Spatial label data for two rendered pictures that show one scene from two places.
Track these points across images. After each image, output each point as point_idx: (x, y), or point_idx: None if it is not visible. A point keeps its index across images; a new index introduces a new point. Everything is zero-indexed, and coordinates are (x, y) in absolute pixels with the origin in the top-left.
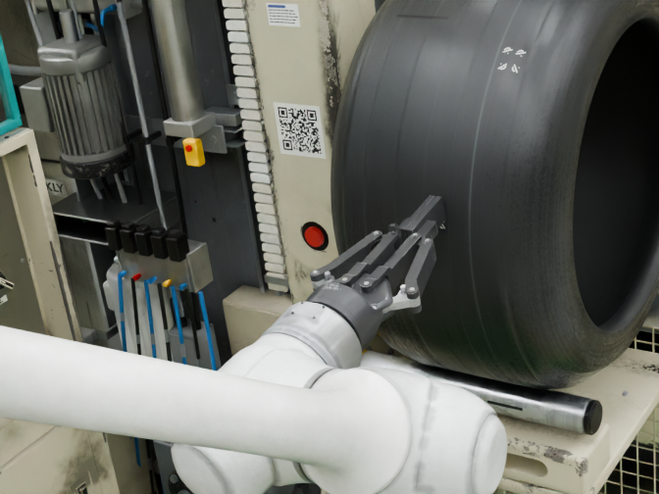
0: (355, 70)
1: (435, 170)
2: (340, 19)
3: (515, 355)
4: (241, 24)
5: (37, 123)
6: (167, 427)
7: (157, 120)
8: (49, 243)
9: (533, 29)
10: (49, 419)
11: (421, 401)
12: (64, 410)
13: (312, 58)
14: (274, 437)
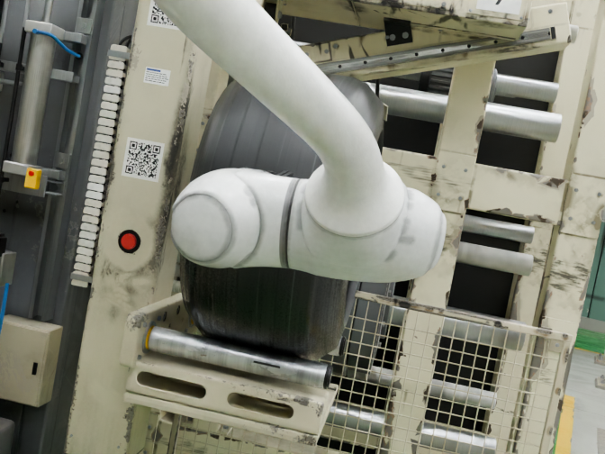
0: (226, 99)
1: (288, 157)
2: (193, 91)
3: (307, 304)
4: (118, 81)
5: None
6: (298, 83)
7: None
8: None
9: (353, 95)
10: (222, 29)
11: (402, 183)
12: (239, 22)
13: (170, 109)
14: (355, 132)
